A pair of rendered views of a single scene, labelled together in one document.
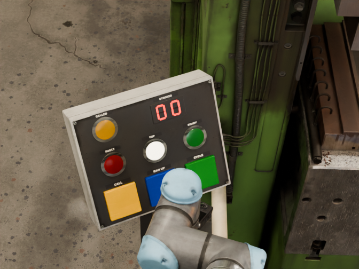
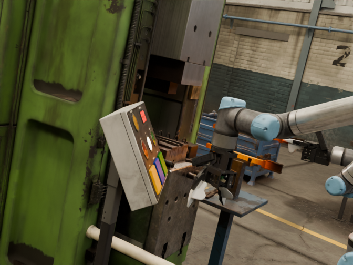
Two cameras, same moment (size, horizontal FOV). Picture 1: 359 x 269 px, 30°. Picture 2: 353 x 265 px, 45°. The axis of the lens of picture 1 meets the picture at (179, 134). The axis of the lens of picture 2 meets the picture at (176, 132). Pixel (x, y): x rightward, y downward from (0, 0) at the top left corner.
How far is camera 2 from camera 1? 152 cm
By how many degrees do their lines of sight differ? 65
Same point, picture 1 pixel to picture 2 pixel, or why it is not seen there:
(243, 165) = not seen: hidden behind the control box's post
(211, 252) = (280, 115)
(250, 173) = not seen: hidden behind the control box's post
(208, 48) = (103, 109)
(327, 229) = (169, 230)
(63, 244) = not seen: outside the picture
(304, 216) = (164, 220)
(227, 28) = (113, 91)
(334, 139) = (169, 154)
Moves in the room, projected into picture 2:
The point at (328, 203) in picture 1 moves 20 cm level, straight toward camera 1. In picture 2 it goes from (173, 203) to (203, 222)
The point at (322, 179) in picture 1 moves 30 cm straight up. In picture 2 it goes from (174, 180) to (188, 112)
